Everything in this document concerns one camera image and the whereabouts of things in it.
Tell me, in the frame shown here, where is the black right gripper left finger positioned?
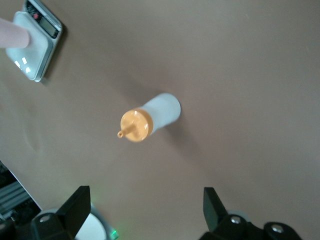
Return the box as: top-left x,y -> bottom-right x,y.
0,185 -> 91,240

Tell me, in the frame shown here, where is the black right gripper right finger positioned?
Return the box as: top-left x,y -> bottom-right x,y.
199,187 -> 306,240

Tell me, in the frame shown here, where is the translucent sauce bottle orange cap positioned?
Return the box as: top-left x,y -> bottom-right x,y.
116,92 -> 181,143

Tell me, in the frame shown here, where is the pink plastic cup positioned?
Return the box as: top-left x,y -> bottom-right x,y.
0,17 -> 31,50

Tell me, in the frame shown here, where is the silver digital kitchen scale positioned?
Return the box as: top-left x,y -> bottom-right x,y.
5,0 -> 63,83

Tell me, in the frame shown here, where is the aluminium table edge frame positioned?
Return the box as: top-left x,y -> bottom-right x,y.
0,159 -> 42,222

